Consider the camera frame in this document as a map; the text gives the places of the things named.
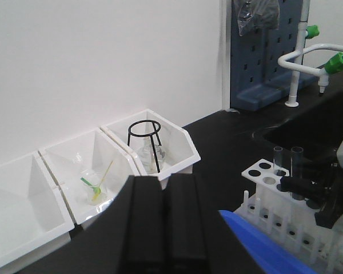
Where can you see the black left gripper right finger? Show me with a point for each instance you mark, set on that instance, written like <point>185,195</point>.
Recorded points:
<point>185,248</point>

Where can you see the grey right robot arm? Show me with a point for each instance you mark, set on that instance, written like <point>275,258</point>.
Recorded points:
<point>328,162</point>

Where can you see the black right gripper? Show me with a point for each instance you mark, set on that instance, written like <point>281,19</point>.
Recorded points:
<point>331,196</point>

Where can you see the white storage bin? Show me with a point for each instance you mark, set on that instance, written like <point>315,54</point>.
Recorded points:
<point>93,150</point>
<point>34,219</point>
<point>131,132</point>

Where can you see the clear plastic bag of pegs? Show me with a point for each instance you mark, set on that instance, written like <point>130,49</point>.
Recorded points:
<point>256,14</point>

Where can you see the black sink basin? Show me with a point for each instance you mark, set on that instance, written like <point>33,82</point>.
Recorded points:
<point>318,130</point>

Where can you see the small clear beaker in bin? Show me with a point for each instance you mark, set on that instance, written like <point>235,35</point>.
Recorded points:
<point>92,184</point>

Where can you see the green plastic dropper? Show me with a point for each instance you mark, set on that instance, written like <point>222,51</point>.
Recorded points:
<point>96,189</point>

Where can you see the right white storage bin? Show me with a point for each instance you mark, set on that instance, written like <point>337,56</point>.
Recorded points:
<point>131,132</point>

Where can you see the left white storage bin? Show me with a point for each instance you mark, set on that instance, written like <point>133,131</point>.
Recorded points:
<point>34,219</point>

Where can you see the blue plastic tray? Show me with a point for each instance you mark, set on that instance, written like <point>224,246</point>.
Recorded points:
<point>266,253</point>

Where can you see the white test tube rack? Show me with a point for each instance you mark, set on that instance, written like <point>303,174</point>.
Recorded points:
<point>290,223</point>

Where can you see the clear glass flask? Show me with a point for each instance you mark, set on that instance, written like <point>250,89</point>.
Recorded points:
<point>147,157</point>

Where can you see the middle white storage bin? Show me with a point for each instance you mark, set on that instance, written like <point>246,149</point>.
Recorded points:
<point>93,150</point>

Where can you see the test tube in rack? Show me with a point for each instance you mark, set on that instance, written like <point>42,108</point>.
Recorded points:
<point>277,161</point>

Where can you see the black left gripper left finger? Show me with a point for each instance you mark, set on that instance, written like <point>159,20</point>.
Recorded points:
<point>145,246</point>

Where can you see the clear glass test tube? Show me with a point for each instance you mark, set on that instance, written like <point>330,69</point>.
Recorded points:
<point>296,162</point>

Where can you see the blue pegboard drying rack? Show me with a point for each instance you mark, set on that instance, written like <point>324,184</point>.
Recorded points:
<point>256,78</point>

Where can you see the yellow plastic dropper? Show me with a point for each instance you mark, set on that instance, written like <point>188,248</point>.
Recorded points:
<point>95,196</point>

